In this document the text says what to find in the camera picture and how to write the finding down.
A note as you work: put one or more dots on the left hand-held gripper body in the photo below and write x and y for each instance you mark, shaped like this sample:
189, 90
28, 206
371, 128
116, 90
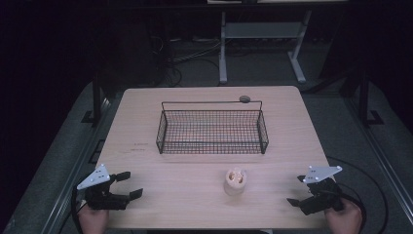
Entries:
103, 199

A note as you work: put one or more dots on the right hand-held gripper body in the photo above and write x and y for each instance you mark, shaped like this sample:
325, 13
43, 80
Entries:
321, 195

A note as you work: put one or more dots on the person's left hand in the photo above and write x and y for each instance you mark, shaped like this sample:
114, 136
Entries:
93, 221

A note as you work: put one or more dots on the person's right hand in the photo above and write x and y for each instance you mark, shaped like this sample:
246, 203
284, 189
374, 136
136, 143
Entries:
345, 219

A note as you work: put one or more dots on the small grey round object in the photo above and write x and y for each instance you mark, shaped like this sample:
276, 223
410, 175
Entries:
244, 99

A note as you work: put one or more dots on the aluminium frame rail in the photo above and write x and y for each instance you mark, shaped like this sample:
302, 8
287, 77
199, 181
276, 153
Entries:
383, 156
74, 172

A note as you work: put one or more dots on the black metal stand post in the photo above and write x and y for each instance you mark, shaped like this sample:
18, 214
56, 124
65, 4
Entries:
96, 97
365, 97

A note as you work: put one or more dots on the white metal table frame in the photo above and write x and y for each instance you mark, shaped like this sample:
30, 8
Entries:
259, 31

